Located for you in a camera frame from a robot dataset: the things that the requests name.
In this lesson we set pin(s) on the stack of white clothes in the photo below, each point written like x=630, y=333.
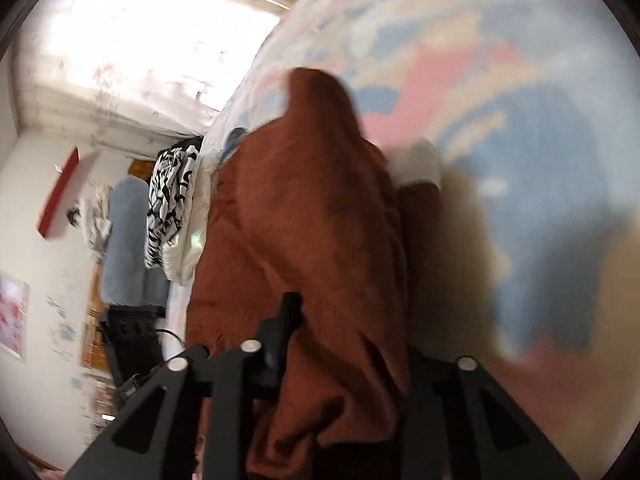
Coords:
x=97, y=225

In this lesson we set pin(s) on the red wall shelf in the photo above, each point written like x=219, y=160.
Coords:
x=57, y=195

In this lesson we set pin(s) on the pastel patterned bed blanket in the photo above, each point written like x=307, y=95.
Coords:
x=500, y=110

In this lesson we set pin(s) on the pink wall poster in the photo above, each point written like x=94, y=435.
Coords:
x=11, y=315

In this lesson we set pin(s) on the white floral curtain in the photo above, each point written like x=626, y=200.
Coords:
x=150, y=50

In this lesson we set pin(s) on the folded blue blanket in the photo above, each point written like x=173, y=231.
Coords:
x=130, y=245

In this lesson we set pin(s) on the black and white printed garment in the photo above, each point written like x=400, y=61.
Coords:
x=167, y=195

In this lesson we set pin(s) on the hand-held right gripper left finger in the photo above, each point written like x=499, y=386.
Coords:
x=277, y=335

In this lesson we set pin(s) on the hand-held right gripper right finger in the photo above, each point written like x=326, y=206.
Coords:
x=450, y=400

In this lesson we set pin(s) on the denim jacket with brown sleeves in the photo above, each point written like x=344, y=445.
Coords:
x=310, y=210

